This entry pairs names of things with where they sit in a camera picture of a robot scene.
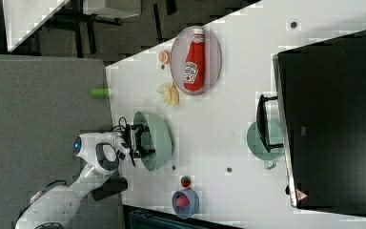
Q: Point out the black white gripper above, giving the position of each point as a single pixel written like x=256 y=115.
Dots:
x=130 y=137

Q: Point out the green plastic strainer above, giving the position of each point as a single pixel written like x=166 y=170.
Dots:
x=157 y=138

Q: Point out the peeled banana toy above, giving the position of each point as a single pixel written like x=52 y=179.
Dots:
x=170 y=93

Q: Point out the red strawberry toy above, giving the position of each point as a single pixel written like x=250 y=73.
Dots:
x=185 y=182

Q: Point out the green cylinder marker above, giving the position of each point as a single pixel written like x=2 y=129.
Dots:
x=100 y=93

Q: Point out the red fruit in bowl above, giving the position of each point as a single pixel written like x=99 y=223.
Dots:
x=182 y=201

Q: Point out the orange slice toy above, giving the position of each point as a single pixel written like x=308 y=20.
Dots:
x=164 y=57

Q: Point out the red ketchup bottle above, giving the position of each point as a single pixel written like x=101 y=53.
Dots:
x=194 y=69

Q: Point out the grey round plate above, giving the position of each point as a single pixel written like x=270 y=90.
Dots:
x=180 y=50

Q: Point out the green plastic cup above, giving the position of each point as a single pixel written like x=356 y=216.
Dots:
x=258 y=149

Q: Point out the white side table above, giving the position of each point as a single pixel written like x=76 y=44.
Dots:
x=23 y=17

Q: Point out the black toaster oven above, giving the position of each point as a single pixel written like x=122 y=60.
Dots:
x=321 y=97

